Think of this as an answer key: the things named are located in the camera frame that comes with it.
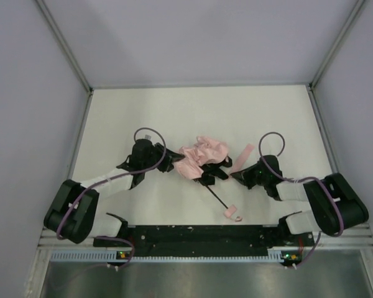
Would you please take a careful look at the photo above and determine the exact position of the grey slotted cable duct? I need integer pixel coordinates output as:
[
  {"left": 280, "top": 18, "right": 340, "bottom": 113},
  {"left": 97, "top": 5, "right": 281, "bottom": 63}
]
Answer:
[{"left": 50, "top": 246, "right": 300, "bottom": 264}]

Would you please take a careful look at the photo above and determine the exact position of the aluminium frame post left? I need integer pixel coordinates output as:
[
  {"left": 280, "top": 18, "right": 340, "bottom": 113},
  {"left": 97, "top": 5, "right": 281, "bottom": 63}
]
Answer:
[{"left": 34, "top": 0, "right": 94, "bottom": 94}]

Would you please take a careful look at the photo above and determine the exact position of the aluminium frame post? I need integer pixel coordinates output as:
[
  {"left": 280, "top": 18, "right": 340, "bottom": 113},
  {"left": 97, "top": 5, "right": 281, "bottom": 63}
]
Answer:
[
  {"left": 34, "top": 0, "right": 94, "bottom": 94},
  {"left": 309, "top": 0, "right": 369, "bottom": 92}
]

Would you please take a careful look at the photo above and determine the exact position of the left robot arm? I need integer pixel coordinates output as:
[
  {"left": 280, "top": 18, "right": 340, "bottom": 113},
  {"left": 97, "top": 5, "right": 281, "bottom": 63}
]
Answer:
[{"left": 44, "top": 139, "right": 185, "bottom": 244}]

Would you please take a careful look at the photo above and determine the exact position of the aluminium frame rail front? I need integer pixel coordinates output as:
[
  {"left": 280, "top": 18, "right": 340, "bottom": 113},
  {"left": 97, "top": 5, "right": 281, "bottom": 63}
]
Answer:
[{"left": 37, "top": 224, "right": 373, "bottom": 250}]

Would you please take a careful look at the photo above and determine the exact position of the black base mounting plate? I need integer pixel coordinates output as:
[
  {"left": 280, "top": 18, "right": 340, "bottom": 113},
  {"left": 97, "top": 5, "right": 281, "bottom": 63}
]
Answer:
[{"left": 93, "top": 224, "right": 315, "bottom": 257}]

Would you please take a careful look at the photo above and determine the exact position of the pink and black folding umbrella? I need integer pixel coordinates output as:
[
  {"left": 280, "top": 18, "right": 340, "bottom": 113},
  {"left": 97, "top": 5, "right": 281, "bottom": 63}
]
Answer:
[{"left": 173, "top": 136, "right": 255, "bottom": 223}]

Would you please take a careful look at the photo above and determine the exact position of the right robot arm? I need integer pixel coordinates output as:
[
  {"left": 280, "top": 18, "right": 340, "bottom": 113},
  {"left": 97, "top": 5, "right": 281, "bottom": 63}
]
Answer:
[{"left": 231, "top": 155, "right": 369, "bottom": 237}]

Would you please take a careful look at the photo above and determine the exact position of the aluminium frame post right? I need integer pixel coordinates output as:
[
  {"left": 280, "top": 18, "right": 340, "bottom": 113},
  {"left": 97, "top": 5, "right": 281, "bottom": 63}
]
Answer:
[{"left": 309, "top": 0, "right": 369, "bottom": 92}]

